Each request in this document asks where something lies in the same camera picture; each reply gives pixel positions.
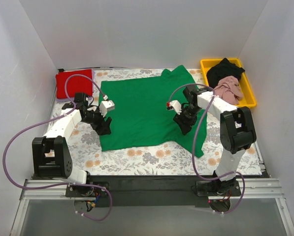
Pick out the green t shirt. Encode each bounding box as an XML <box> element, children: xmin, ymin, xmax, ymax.
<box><xmin>99</xmin><ymin>65</ymin><xmax>196</xmax><ymax>151</ymax></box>

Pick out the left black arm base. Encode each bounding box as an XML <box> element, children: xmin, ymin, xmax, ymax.
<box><xmin>65</xmin><ymin>181</ymin><xmax>110</xmax><ymax>213</ymax></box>

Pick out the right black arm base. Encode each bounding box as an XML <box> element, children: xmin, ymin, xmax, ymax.
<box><xmin>191</xmin><ymin>177</ymin><xmax>245</xmax><ymax>215</ymax></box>

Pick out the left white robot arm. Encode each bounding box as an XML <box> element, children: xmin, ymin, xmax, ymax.
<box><xmin>32</xmin><ymin>93</ymin><xmax>115</xmax><ymax>197</ymax></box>

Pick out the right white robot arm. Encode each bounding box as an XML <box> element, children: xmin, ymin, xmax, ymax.
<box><xmin>166</xmin><ymin>83</ymin><xmax>257</xmax><ymax>196</ymax></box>

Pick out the red folded t shirt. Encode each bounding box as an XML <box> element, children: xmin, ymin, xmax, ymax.
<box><xmin>55</xmin><ymin>69</ymin><xmax>94</xmax><ymax>100</ymax></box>

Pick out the floral patterned table mat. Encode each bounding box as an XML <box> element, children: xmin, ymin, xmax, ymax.
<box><xmin>67</xmin><ymin>69</ymin><xmax>265</xmax><ymax>177</ymax></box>

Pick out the pink crumpled t shirt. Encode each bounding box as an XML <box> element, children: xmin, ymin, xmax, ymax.
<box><xmin>214</xmin><ymin>76</ymin><xmax>243</xmax><ymax>105</ymax></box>

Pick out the black crumpled t shirt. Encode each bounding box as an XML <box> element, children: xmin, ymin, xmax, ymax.
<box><xmin>206</xmin><ymin>58</ymin><xmax>245</xmax><ymax>88</ymax></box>

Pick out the yellow plastic bin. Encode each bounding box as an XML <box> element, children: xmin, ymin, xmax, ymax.
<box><xmin>200</xmin><ymin>58</ymin><xmax>257</xmax><ymax>108</ymax></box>

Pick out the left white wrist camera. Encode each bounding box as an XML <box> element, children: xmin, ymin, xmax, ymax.
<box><xmin>98</xmin><ymin>100</ymin><xmax>115</xmax><ymax>117</ymax></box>

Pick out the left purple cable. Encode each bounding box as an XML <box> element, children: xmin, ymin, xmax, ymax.
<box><xmin>2</xmin><ymin>74</ymin><xmax>113</xmax><ymax>221</ymax></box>

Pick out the purple cable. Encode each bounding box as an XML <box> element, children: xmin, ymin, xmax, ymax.
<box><xmin>167</xmin><ymin>85</ymin><xmax>246</xmax><ymax>215</ymax></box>
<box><xmin>2</xmin><ymin>74</ymin><xmax>113</xmax><ymax>221</ymax></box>

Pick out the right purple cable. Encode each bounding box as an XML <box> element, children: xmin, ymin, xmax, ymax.
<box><xmin>167</xmin><ymin>85</ymin><xmax>246</xmax><ymax>215</ymax></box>

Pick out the aluminium frame rail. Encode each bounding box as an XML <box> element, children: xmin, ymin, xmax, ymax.
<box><xmin>10</xmin><ymin>176</ymin><xmax>294</xmax><ymax>236</ymax></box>

